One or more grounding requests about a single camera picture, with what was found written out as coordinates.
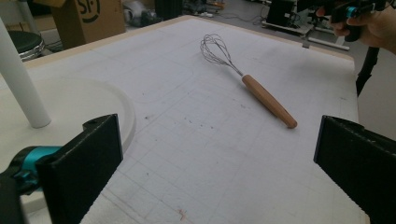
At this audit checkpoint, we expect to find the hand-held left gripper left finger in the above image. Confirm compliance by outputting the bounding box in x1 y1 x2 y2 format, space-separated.
35 113 124 224

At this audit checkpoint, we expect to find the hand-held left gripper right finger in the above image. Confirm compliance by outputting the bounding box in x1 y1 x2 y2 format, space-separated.
313 115 396 224

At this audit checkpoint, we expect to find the whisk with wooden handle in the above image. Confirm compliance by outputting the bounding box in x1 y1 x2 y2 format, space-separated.
200 34 298 130

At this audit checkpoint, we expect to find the white round stand base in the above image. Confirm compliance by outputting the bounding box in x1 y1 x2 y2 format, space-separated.
0 77 137 213

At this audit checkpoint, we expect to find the black equipment on white platform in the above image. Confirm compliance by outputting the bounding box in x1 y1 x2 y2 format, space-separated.
262 0 316 35

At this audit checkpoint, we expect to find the white stand pole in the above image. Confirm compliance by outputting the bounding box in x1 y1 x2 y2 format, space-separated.
0 18 52 129

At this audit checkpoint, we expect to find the white mat with grid lines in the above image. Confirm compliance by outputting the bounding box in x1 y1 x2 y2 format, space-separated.
0 18 372 224

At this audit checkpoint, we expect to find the black round stool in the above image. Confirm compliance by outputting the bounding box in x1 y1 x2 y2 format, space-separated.
7 30 45 62

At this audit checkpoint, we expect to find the brown cardboard box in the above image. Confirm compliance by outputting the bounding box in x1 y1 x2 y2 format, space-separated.
32 0 127 50

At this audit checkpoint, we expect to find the black strap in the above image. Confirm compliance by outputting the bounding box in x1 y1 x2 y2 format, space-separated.
355 46 381 97

